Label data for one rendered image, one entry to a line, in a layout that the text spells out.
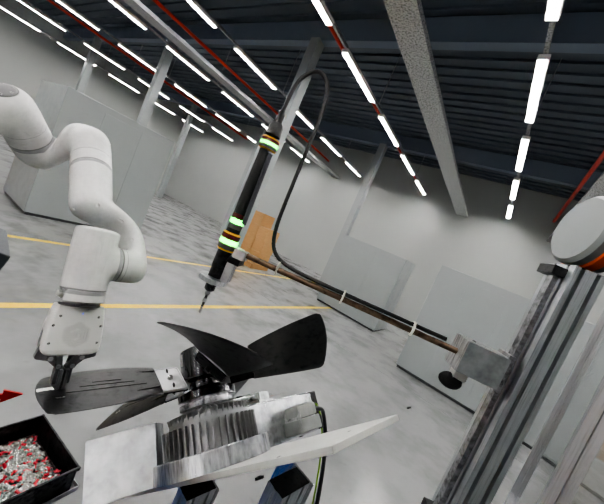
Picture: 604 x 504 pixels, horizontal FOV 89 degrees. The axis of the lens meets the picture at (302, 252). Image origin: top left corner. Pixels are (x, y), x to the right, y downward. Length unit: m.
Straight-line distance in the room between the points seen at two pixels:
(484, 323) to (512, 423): 5.19
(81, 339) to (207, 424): 0.33
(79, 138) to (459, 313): 5.72
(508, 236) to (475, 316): 7.22
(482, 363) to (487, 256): 12.05
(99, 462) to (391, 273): 7.32
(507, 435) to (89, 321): 0.90
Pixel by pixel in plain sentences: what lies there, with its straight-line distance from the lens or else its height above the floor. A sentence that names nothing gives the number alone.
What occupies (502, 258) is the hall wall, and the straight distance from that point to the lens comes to 12.79.
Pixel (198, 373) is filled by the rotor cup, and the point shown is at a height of 1.21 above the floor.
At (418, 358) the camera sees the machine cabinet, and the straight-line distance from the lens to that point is 6.18.
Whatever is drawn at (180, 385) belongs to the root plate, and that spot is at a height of 1.17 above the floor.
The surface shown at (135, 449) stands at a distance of 0.93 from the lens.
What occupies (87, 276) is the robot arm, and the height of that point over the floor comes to 1.39.
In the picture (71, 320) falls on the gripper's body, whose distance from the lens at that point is 0.79.
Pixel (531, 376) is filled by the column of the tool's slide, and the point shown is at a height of 1.56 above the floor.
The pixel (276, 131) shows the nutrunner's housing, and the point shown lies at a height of 1.83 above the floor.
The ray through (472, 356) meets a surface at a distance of 0.77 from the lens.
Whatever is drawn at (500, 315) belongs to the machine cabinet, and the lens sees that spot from 6.01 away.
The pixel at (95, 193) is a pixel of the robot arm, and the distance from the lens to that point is 0.86.
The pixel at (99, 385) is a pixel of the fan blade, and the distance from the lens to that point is 0.85.
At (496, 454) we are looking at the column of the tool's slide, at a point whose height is 1.38.
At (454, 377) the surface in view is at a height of 1.49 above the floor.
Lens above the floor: 1.65
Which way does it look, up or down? 4 degrees down
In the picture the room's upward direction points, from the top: 24 degrees clockwise
